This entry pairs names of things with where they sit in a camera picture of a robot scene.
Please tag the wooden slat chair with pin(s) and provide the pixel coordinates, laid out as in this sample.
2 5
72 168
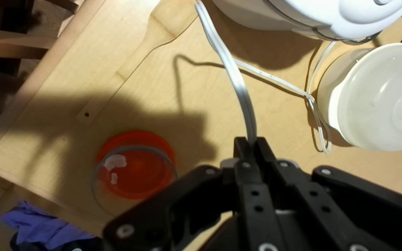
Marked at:
6 32

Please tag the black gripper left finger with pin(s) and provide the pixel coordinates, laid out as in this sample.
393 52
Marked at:
220 204

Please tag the wooden rice paddle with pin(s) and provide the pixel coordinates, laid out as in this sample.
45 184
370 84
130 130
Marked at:
132 56

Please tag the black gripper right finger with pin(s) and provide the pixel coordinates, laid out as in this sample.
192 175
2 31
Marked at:
331 210

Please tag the white lidded plastic container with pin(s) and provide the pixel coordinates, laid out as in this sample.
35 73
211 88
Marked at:
377 99

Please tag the purple cloth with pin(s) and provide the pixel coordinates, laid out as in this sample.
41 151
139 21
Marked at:
42 225

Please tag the glass bowl with orange lid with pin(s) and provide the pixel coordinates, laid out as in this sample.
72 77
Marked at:
133 175

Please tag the white rice cooker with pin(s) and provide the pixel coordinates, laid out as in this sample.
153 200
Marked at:
313 16

